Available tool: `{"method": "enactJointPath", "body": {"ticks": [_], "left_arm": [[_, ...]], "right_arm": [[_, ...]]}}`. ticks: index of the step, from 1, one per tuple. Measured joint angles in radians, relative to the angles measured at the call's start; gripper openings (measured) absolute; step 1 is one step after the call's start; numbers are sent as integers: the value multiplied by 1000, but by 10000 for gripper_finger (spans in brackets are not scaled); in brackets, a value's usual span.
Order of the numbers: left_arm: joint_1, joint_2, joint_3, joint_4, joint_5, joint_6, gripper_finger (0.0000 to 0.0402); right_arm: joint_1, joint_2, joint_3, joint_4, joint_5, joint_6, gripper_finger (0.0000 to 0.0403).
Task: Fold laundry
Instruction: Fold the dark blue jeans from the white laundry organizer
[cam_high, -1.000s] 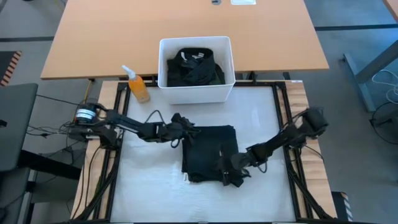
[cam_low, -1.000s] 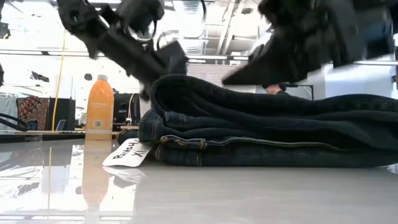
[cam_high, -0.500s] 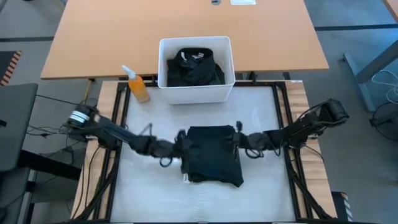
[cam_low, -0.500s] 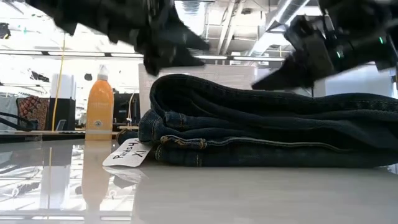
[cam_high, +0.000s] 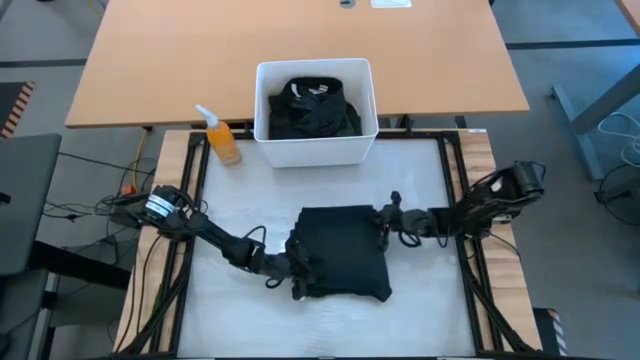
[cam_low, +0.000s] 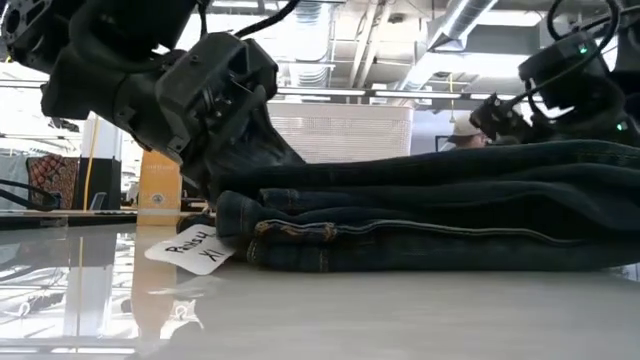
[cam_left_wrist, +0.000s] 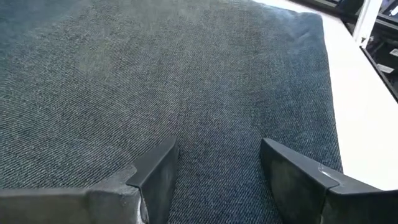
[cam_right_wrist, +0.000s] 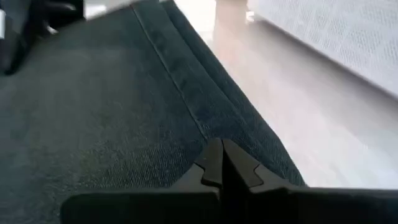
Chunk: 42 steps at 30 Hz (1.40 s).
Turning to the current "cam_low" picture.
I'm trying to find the orange spray bottle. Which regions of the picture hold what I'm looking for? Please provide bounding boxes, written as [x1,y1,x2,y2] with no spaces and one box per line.
[136,149,184,227]

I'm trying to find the yellow cable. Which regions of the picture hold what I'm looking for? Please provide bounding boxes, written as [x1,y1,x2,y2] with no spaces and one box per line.
[82,115,102,211]

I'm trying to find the person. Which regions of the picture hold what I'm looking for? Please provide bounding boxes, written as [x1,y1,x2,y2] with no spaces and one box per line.
[446,113,495,151]

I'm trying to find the dark blue denim jeans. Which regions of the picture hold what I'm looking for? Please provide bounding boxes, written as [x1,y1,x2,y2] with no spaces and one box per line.
[188,102,640,274]

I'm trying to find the white handwritten paper tag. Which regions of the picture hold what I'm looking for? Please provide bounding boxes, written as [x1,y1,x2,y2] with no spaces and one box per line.
[143,223,236,277]

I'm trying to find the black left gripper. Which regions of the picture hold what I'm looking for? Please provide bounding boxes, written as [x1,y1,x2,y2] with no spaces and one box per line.
[113,31,280,200]

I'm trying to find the red patterned cloth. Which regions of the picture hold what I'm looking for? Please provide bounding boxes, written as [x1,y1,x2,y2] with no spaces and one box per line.
[25,154,81,210]

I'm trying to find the black cabinet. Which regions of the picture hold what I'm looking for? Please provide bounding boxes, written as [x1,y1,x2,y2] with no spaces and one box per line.
[74,157,123,211]

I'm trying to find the black cable loop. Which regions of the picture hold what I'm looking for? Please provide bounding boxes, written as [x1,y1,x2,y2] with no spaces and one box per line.
[0,178,61,213]

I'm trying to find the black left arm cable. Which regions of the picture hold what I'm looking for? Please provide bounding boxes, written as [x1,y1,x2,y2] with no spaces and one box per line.
[234,0,301,39]

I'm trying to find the white plastic laundry basket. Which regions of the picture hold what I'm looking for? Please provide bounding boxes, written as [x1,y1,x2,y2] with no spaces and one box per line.
[267,102,415,165]

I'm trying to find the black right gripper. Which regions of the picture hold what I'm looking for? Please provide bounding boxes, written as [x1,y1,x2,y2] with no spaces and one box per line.
[468,92,532,145]

